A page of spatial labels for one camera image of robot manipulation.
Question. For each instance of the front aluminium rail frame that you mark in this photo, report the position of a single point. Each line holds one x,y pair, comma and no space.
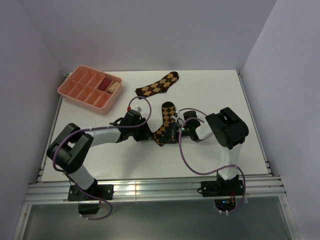
149,190

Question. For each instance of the brown argyle sock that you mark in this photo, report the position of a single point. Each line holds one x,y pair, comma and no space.
166,120
158,87

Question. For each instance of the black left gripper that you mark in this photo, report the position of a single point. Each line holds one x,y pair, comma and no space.
146,133

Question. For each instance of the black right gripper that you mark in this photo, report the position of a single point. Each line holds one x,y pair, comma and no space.
171,137

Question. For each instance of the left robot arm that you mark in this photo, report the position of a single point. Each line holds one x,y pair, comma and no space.
69,150

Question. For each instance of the dark red rolled sock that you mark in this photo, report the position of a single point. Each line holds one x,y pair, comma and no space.
105,84

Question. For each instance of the pink compartment tray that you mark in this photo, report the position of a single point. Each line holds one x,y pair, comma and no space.
81,88

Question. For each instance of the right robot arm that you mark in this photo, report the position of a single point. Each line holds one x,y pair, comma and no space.
229,130

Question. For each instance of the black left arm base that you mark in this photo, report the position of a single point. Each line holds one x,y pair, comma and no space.
90,200

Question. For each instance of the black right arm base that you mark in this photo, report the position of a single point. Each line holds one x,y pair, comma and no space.
228,189

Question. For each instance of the tan rolled sock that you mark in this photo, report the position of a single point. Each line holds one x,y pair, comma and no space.
113,87

